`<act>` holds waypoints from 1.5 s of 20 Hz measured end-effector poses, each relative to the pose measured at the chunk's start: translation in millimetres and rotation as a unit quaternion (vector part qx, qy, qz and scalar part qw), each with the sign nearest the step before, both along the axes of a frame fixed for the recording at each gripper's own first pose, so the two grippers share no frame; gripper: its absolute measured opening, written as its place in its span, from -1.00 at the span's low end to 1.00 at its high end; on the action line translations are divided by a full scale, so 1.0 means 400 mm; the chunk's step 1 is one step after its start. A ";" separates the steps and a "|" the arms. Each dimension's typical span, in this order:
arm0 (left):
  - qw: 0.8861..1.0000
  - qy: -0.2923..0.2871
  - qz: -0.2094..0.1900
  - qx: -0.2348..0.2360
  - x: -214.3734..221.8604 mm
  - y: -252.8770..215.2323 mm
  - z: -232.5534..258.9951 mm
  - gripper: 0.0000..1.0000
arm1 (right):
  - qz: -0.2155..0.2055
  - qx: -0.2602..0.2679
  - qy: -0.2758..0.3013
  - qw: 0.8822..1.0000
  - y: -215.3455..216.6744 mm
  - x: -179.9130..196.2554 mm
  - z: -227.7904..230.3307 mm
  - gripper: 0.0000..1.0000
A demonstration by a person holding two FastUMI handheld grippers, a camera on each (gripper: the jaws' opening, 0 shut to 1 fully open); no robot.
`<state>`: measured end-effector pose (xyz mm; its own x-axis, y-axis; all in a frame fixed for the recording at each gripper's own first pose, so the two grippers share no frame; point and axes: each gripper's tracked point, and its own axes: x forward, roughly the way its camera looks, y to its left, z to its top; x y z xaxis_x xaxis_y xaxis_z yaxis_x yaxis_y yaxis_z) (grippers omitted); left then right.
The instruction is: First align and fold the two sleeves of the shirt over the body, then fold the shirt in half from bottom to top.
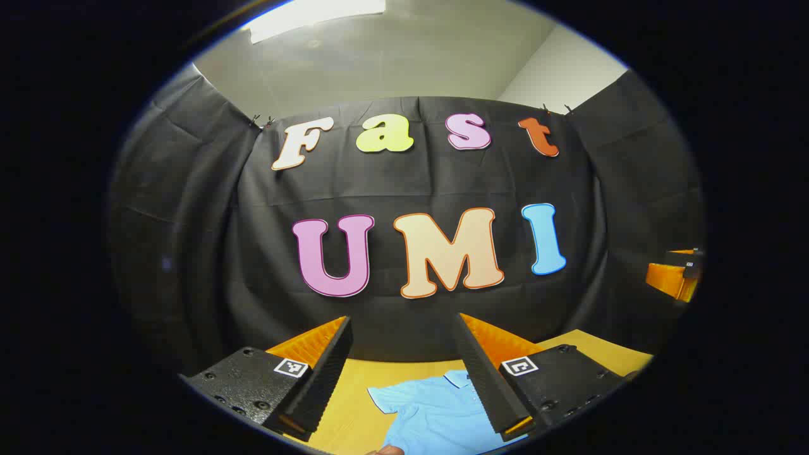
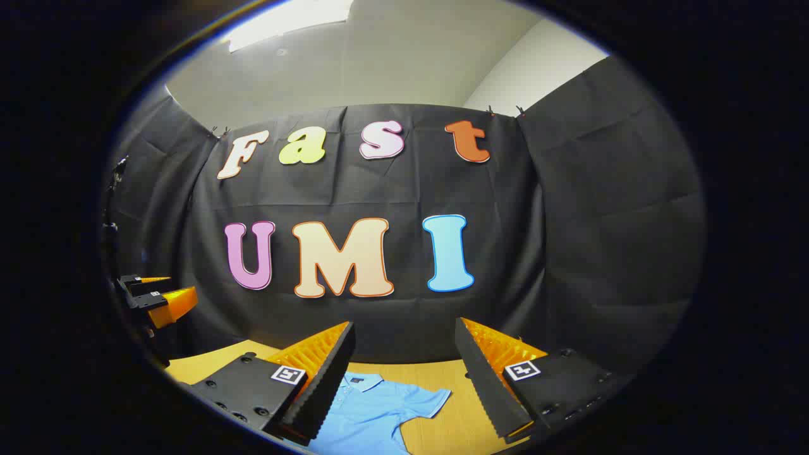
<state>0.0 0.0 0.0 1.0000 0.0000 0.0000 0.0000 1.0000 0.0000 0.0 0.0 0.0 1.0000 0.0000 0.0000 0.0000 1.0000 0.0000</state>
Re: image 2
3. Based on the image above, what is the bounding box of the black backdrop cloth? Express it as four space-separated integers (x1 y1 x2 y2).
104 54 707 380

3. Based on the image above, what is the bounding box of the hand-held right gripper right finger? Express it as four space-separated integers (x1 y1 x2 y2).
454 317 634 441

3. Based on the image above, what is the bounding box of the light blue T-shirt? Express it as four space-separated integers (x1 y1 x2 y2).
307 372 453 455

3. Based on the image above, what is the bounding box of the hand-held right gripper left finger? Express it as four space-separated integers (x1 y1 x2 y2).
188 320 356 443

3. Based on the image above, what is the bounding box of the ceiling light panel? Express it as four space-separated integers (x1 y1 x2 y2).
224 0 355 53

